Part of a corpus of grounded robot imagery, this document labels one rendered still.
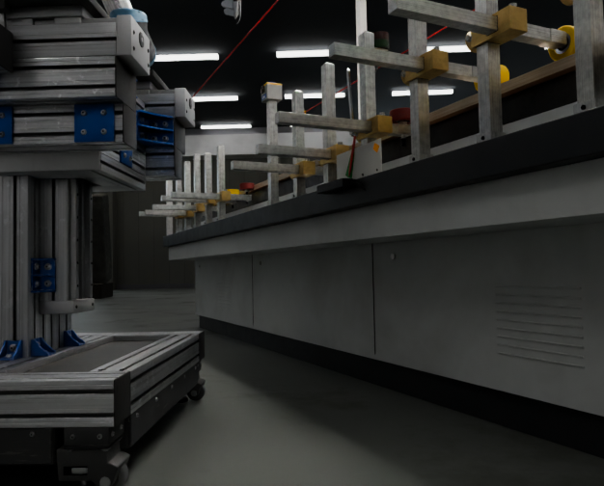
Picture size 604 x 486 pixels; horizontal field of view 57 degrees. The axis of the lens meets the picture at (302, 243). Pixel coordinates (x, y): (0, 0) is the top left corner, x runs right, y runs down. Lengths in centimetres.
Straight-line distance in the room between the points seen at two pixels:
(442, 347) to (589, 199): 79
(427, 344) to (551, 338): 47
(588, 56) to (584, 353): 64
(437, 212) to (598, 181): 45
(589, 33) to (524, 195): 32
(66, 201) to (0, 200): 15
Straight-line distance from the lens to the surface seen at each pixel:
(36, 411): 123
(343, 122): 164
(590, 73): 116
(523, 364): 155
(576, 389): 145
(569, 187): 117
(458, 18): 127
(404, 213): 156
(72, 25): 140
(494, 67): 136
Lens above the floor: 43
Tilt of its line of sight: 3 degrees up
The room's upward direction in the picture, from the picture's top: 1 degrees counter-clockwise
